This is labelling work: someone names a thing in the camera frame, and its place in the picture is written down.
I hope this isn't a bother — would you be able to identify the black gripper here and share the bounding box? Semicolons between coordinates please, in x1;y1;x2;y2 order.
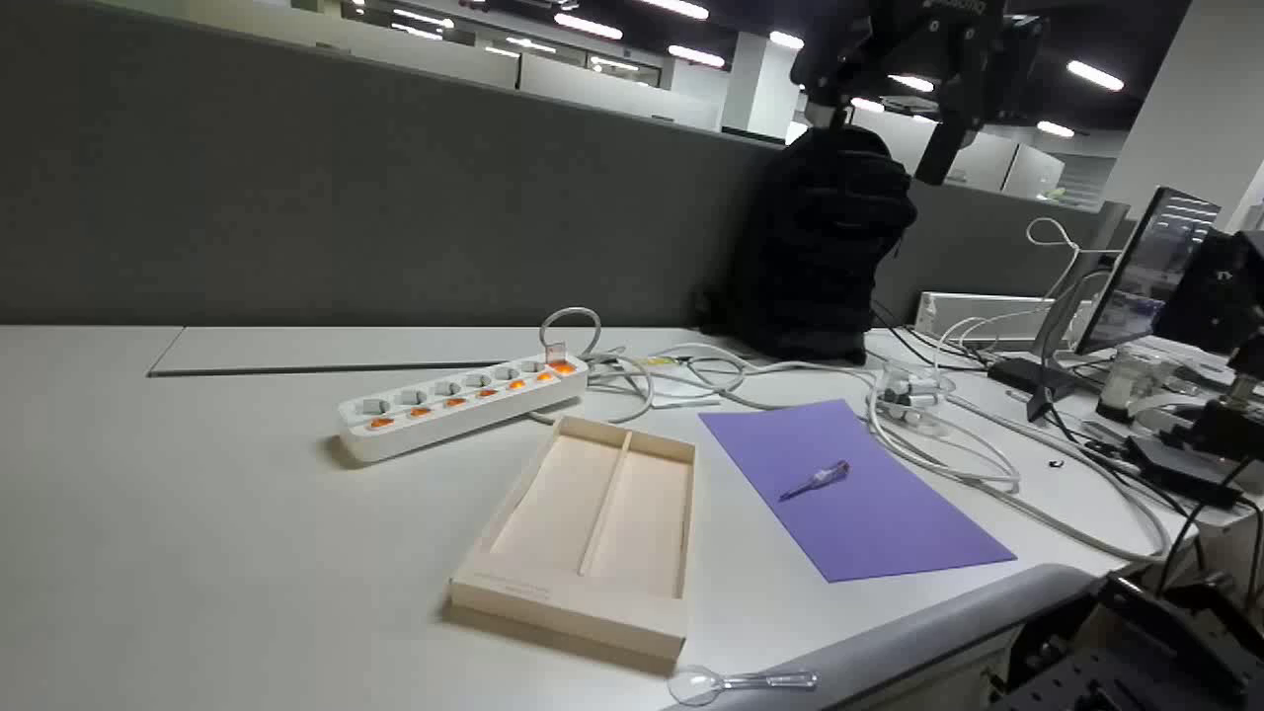
912;116;986;189

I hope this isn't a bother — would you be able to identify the clear screwdriver with red cap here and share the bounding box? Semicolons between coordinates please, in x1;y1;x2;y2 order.
778;460;853;506

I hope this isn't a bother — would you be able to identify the white two-compartment box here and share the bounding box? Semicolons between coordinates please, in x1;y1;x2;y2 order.
443;414;698;676

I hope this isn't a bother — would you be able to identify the black backpack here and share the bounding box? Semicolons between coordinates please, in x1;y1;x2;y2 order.
727;122;919;368

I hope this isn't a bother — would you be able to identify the computer monitor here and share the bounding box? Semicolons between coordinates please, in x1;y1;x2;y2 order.
1074;185;1226;361

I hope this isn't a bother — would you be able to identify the small white adapter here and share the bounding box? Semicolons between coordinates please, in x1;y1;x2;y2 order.
867;368;956;428

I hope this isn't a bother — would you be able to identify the purple paper sheet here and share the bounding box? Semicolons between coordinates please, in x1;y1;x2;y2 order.
695;401;1018;586

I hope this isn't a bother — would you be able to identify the black stand base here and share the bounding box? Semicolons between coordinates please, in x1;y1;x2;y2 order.
1128;391;1264;502

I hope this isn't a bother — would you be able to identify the black equipment under table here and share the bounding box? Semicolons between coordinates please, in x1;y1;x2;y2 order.
990;571;1264;711

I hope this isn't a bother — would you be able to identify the clear plastic spoon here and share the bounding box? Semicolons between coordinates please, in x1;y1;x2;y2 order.
665;663;821;711

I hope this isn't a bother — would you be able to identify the white power strip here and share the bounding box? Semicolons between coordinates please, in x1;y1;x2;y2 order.
332;352;594;469

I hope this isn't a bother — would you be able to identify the white hooked cable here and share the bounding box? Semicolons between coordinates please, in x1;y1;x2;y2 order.
1023;214;1123;361

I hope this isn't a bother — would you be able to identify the thick white looped cable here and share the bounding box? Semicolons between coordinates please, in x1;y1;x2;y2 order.
861;373;1177;565

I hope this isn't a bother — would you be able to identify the thin white cable bundle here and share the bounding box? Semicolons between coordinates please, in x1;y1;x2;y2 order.
586;343;873;428

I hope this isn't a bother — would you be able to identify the white power strip cable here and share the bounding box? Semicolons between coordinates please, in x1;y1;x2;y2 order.
536;305;607;368

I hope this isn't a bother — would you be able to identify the grey partition wall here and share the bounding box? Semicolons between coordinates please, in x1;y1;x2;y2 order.
0;0;1137;332

